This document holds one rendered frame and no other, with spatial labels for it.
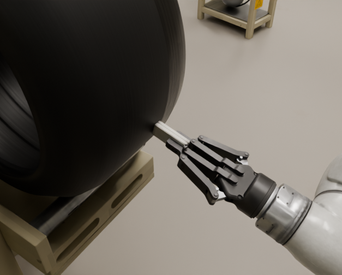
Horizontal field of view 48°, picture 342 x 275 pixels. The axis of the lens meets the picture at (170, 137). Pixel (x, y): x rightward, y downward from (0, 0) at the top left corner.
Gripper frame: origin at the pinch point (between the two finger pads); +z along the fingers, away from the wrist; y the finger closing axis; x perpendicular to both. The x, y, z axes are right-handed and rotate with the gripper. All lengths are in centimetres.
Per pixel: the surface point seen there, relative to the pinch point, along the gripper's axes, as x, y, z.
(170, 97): -5.9, -2.8, 3.5
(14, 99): 22.7, -0.2, 44.1
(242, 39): 127, -240, 58
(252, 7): 99, -243, 61
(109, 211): 27.4, 6.0, 6.5
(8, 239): 23.7, 25.6, 16.2
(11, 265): 33.1, 26.9, 15.4
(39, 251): 17.2, 25.3, 7.7
